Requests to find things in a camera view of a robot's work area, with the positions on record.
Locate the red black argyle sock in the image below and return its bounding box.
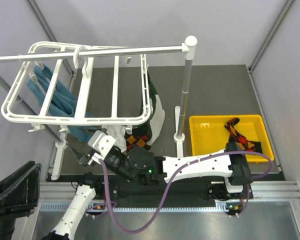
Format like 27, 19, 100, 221
124, 125, 151, 154

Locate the white and green cloth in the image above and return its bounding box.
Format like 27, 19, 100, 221
104, 75, 165, 154

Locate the white plastic clip hanger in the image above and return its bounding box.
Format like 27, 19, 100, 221
1, 41, 152, 133

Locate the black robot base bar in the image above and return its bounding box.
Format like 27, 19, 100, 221
47, 173, 286, 208

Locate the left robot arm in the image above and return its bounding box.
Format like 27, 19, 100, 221
0, 161, 104, 240

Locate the teal blue towel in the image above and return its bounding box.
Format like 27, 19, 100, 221
27, 65, 96, 143

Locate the yellow plastic tray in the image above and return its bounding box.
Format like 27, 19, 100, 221
189, 114, 275, 161

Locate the white metal clothes rack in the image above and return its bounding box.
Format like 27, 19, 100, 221
0, 35, 198, 181

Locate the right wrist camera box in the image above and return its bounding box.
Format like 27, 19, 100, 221
87, 130, 116, 160

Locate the white cable duct strip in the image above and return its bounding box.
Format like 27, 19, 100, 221
40, 201, 239, 213

